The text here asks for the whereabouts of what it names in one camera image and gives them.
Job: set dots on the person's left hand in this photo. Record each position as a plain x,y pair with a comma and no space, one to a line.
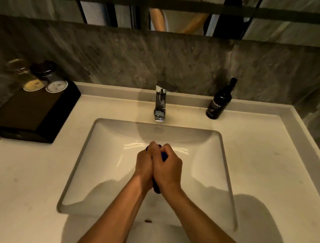
143,164

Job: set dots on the person's right hand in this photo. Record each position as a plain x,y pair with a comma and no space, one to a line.
168,170

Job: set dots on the person's left fingers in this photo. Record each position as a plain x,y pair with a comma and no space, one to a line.
151,149

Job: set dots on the person's right fingers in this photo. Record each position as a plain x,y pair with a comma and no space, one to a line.
169,151

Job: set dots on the blue cloth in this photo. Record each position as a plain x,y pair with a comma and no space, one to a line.
156,187

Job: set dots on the person's right forearm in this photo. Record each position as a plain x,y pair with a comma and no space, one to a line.
192,215

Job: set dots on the person's left forearm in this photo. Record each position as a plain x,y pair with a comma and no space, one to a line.
120,212

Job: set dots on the chrome faucet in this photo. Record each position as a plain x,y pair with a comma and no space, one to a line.
160,105

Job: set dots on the white sink basin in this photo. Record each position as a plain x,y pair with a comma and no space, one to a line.
105,155

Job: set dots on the black soap bottle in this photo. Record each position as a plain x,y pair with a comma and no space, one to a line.
217,105

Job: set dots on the clear drinking glass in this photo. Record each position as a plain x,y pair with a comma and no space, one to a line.
53,80
27,80

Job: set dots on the black tray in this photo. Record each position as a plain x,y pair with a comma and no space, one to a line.
32,112

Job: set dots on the wall mirror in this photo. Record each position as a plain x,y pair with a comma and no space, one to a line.
175,17

